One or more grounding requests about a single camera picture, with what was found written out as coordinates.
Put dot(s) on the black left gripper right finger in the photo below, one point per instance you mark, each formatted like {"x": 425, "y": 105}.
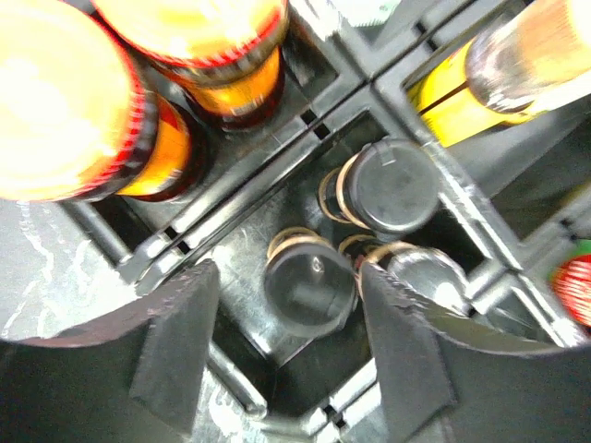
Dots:
{"x": 446, "y": 378}

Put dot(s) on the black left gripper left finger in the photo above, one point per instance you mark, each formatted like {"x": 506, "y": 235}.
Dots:
{"x": 132, "y": 375}

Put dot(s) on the red sauce bottle front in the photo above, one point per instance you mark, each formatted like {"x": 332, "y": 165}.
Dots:
{"x": 571, "y": 283}

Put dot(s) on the yellow label bottle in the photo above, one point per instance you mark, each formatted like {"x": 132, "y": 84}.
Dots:
{"x": 509, "y": 73}

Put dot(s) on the black compartment organizer tray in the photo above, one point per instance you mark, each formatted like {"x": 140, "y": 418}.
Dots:
{"x": 263, "y": 383}

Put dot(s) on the red lid jar back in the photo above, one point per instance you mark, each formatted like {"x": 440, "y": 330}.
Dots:
{"x": 225, "y": 55}

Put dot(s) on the small glass jar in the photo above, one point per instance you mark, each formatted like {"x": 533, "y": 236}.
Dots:
{"x": 426, "y": 270}
{"x": 310, "y": 287}

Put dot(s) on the red lid jar front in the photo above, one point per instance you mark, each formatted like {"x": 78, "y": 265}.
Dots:
{"x": 79, "y": 119}

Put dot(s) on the red lid jar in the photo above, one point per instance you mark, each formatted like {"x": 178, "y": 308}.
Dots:
{"x": 225, "y": 55}
{"x": 79, "y": 119}

